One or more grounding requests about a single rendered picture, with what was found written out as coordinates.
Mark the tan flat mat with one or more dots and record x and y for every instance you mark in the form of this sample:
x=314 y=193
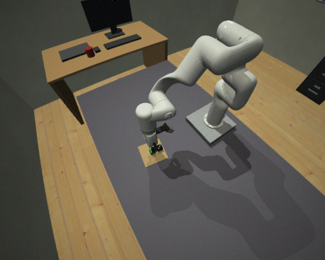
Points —
x=149 y=159

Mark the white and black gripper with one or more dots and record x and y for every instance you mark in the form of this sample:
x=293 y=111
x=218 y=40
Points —
x=151 y=140

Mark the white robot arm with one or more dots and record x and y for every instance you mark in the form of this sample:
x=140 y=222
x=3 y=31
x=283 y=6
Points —
x=234 y=47

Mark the black die with white pips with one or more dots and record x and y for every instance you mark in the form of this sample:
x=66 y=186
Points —
x=159 y=147

